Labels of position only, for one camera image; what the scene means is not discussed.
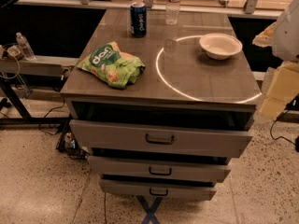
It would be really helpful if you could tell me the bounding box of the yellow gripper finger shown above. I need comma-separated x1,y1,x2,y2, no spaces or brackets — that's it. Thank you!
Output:
252,22,276,48
259,62,299,119

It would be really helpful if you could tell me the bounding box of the grey drawer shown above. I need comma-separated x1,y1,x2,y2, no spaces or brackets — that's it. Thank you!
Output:
70,119,252,158
99,179,216,201
88,156,230,183

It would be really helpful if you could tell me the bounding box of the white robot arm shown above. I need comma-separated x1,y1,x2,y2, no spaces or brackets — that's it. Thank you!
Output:
252,0,299,119

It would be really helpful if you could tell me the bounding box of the grey drawer cabinet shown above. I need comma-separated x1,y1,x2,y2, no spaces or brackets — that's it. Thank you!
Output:
62,8,261,189

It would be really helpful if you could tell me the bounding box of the white paper bowl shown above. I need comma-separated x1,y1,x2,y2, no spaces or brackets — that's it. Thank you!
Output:
199,33,243,60

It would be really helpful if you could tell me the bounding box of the clear water bottle on cabinet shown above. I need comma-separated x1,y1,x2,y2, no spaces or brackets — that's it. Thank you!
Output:
165,0,181,25

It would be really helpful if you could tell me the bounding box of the blue soda can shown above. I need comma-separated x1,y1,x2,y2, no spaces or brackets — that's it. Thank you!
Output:
130,2,147,37

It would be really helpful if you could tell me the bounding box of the green chip bag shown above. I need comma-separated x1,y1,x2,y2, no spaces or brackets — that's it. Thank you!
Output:
78,41,146,89

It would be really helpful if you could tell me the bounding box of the power strip on floor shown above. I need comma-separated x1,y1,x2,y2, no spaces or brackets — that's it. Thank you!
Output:
56,120,87,159

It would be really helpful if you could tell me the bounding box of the left metal bench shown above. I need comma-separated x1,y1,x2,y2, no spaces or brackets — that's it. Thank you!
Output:
0,56,78,125

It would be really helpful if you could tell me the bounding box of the small water bottle left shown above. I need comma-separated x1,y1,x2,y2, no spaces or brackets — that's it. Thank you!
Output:
16,32,36,61

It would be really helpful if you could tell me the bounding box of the black floor cable right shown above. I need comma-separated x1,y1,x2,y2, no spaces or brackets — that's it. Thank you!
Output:
269,100,299,147

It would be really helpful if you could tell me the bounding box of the black floor cable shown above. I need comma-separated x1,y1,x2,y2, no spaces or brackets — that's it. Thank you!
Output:
37,97,67,136
269,100,299,147

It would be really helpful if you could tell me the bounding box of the black floor cable left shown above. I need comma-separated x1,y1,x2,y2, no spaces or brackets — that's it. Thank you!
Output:
37,97,67,136

